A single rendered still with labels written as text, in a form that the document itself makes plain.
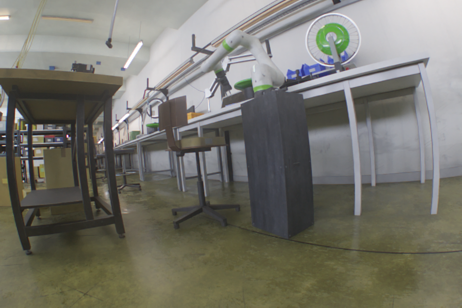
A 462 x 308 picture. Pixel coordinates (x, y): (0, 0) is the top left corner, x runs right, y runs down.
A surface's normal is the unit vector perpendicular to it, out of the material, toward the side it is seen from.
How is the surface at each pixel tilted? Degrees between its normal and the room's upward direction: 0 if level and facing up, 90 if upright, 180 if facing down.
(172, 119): 90
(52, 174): 90
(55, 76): 90
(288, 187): 90
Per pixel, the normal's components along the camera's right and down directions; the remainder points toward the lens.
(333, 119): -0.73, 0.03
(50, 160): 0.74, -0.12
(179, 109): -0.31, -0.04
